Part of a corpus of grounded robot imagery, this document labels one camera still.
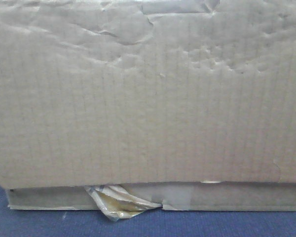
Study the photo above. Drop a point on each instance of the large brown cardboard box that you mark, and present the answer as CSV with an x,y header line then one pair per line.
x,y
186,103

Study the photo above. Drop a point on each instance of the peeling clear packing tape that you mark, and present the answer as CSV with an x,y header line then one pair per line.
x,y
116,203

